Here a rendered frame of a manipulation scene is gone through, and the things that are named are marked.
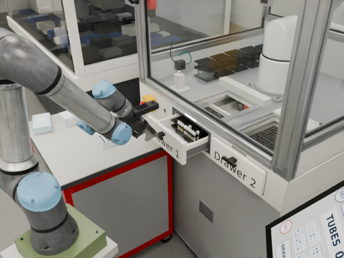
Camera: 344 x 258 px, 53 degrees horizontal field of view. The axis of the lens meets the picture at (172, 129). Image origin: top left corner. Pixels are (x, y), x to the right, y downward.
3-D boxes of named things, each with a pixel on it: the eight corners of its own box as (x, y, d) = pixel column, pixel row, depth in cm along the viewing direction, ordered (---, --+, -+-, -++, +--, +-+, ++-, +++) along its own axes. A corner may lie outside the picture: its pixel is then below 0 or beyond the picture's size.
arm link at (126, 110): (120, 93, 133) (130, 101, 127) (127, 100, 136) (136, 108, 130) (106, 107, 132) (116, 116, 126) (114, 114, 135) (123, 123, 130)
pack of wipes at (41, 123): (53, 131, 179) (51, 124, 177) (34, 135, 176) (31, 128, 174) (51, 118, 191) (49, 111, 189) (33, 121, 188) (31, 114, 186)
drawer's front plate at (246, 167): (259, 196, 128) (263, 173, 122) (210, 158, 148) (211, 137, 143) (263, 194, 129) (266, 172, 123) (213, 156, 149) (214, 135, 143)
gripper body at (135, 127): (129, 131, 144) (111, 116, 135) (143, 116, 144) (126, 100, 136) (137, 140, 138) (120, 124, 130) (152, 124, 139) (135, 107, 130)
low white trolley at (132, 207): (86, 294, 184) (60, 186, 143) (50, 221, 227) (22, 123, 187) (175, 243, 211) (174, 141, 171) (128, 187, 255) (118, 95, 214)
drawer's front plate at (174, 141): (183, 166, 144) (183, 144, 138) (147, 135, 165) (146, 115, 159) (186, 164, 145) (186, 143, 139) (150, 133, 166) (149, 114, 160)
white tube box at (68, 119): (66, 127, 183) (64, 119, 180) (60, 121, 189) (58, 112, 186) (88, 120, 189) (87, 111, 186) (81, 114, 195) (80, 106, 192)
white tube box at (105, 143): (103, 149, 165) (102, 143, 163) (97, 141, 171) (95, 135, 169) (126, 142, 170) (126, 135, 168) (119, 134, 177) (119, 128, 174)
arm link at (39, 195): (40, 237, 100) (26, 204, 93) (19, 214, 108) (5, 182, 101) (74, 213, 107) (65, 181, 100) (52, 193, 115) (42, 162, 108)
